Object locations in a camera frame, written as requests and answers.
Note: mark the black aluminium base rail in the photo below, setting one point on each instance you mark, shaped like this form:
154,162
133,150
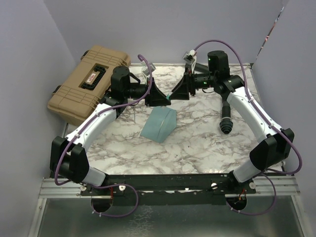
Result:
174,189

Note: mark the tan plastic tool case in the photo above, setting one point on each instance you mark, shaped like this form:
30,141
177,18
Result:
76,99

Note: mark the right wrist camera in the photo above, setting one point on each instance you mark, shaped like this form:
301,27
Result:
190,59

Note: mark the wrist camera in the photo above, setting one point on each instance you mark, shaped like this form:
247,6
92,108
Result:
190,59
147,69

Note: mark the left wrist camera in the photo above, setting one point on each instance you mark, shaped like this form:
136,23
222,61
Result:
147,69

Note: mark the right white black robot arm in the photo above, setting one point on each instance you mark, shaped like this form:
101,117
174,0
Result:
273,141

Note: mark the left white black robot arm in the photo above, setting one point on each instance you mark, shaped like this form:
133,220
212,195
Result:
68,158

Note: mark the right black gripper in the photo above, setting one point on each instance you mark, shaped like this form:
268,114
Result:
187,84

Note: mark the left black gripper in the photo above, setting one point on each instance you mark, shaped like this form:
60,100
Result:
156,98

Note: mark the teal paper envelope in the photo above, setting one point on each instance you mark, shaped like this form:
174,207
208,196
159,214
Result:
152,129

